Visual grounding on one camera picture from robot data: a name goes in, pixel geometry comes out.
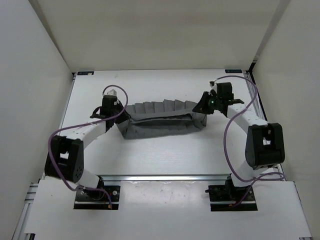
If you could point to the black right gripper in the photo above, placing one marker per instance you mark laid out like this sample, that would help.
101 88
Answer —
201 107

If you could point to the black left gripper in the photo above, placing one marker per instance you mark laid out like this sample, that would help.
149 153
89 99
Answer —
124 116

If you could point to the grey pleated skirt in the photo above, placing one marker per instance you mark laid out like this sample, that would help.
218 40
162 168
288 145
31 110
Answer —
159 119

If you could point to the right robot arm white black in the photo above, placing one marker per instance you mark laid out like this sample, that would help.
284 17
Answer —
264 147

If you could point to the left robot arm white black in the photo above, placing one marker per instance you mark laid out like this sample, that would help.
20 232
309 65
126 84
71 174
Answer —
66 146

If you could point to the right blue corner label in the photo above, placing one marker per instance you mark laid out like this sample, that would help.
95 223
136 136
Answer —
233 71

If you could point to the blue corner label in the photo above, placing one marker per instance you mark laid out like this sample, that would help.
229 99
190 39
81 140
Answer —
233 71
85 73

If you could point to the left blue corner label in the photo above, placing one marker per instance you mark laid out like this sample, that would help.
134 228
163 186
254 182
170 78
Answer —
85 73

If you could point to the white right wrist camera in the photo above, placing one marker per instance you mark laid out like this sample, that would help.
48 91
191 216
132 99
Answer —
213 86

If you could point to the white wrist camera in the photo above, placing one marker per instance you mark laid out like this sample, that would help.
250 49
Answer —
112 92
213 86

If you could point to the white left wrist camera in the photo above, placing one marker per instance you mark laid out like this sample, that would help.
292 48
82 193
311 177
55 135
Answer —
112 92

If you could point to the aluminium table frame rail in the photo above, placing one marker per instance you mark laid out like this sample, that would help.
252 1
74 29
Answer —
260 108

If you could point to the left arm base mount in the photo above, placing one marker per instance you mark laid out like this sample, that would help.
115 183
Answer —
98 200

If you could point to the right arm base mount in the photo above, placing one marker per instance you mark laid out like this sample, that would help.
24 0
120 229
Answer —
229 198

